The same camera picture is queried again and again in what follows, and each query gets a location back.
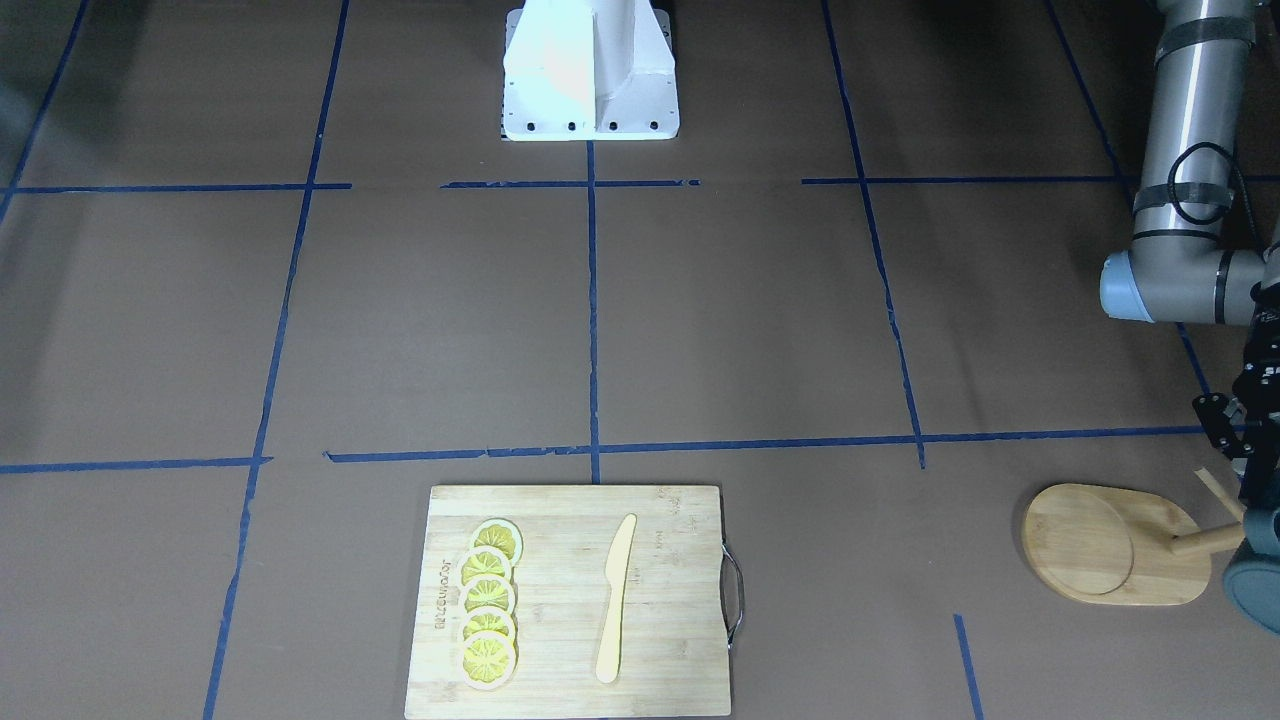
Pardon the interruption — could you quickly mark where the bamboo cutting board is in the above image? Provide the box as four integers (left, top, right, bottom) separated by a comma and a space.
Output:
404, 484, 733, 719

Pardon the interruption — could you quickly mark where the lemon slice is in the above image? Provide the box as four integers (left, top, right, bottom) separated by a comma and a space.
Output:
458, 544, 513, 585
460, 574, 517, 614
460, 606, 518, 647
460, 630, 518, 691
468, 518, 524, 565

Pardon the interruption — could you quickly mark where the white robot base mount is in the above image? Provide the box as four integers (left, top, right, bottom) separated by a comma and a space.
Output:
500, 1, 681, 142

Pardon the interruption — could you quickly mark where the wooden knife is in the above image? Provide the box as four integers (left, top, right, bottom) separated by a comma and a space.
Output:
594, 512, 637, 684

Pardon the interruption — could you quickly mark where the wooden cup storage rack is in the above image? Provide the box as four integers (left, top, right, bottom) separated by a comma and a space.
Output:
1020, 468, 1245, 607

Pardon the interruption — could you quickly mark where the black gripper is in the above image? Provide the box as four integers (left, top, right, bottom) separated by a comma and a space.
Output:
1190, 325, 1279, 471

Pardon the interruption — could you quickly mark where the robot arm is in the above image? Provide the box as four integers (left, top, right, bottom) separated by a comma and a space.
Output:
1100, 1, 1265, 325

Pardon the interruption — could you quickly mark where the teal ribbed mug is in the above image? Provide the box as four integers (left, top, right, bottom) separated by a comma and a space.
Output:
1222, 539, 1279, 635

